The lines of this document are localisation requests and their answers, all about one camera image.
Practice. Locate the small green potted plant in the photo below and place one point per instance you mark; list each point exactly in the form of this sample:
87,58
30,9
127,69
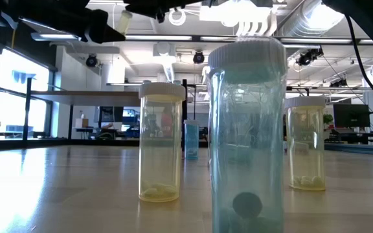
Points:
328,119

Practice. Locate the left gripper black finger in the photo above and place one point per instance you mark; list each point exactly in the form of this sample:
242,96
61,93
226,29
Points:
99,29

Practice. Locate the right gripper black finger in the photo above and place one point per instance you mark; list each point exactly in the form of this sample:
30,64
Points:
173,4

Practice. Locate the white finned ceiling fixture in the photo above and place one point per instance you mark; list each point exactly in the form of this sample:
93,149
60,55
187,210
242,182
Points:
235,14

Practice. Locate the black display screen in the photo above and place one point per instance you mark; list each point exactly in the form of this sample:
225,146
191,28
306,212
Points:
110,114

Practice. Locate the silver ventilation duct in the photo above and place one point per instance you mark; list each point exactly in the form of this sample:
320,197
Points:
303,22

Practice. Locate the black computer monitor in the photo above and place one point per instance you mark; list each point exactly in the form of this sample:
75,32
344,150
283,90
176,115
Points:
351,115

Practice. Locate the teal pill bottle white cap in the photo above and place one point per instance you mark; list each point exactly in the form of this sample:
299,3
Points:
246,129

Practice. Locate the black aluminium table frame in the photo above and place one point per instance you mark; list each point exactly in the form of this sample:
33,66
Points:
108,142

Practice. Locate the ceiling strip light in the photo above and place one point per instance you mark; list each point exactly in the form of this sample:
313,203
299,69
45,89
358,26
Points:
157,37

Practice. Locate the black track light cluster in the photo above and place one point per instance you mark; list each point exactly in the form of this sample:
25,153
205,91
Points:
309,56

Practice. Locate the clear pill bottle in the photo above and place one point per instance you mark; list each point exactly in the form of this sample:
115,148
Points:
124,22

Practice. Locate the cardboard box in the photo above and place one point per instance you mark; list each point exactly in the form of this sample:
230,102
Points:
82,123

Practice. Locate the dark round tablet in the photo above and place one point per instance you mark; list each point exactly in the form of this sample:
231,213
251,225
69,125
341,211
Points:
247,205

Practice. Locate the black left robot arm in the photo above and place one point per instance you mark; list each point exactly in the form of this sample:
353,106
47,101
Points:
11,8

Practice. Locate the wooden shelf black frame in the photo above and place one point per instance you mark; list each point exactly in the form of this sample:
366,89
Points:
86,98

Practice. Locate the yellow pill bottle white cap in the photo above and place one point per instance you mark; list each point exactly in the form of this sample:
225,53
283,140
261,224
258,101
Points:
160,145
304,145

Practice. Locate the black ceiling spotlight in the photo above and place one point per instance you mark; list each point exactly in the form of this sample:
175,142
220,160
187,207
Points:
198,57
91,61

